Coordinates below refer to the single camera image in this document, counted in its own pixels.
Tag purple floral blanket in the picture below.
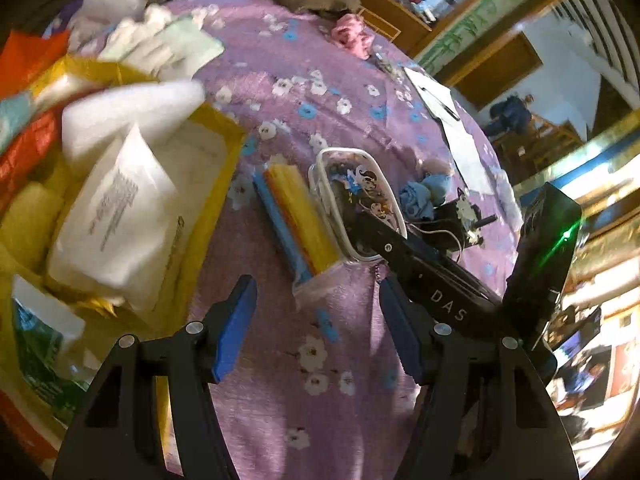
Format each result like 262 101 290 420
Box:
45 0 526 480

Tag orange red paper bag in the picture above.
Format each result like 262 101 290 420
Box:
0 29 72 102

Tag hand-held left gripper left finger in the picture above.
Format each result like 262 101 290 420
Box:
52 275 258 480

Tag blue cloth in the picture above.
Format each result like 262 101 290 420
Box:
397 173 452 222

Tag green and white packet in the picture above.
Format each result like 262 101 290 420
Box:
11 297 92 423

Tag pink cloth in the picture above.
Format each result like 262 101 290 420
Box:
330 13 377 59

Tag black pen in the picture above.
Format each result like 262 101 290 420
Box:
419 86 462 122

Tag pack of coloured sticks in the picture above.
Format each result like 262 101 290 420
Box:
251 154 347 307

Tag yellow plastic bag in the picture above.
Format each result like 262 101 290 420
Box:
0 55 247 341

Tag white paper sheets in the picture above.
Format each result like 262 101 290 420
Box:
403 66 497 197

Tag white paper packet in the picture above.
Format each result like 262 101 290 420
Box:
46 124 182 312

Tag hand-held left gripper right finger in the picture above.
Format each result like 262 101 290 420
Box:
377 277 581 480

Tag white foam piece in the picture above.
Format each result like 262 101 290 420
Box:
61 79 207 162

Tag clear cartoon print pencil case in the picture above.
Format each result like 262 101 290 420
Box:
307 146 409 264

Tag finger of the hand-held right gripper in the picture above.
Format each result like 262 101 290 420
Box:
350 212 507 332

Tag red plastic bag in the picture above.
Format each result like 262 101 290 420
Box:
0 109 62 197

